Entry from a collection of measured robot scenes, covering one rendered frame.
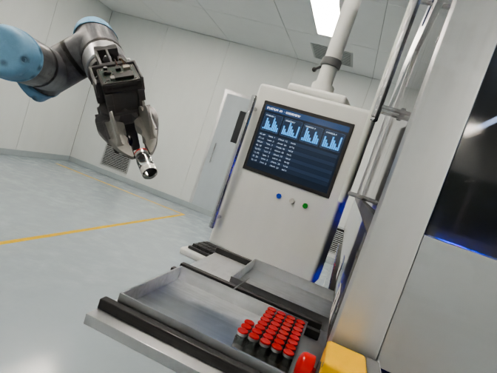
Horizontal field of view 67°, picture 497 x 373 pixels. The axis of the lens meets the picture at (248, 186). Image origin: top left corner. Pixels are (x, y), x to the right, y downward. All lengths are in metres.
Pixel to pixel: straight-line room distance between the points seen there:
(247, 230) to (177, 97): 5.50
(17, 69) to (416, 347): 0.68
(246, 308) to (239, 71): 5.93
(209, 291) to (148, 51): 6.73
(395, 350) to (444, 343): 0.06
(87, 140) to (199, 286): 6.99
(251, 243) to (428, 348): 1.14
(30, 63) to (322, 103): 1.18
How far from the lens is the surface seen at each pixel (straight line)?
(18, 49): 0.66
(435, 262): 0.57
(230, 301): 0.96
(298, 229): 1.58
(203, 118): 6.72
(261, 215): 1.62
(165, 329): 0.72
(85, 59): 0.73
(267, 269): 1.27
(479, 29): 0.61
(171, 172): 6.85
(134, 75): 0.62
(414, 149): 0.56
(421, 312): 0.59
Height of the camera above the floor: 1.24
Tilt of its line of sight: 5 degrees down
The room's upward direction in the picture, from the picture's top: 19 degrees clockwise
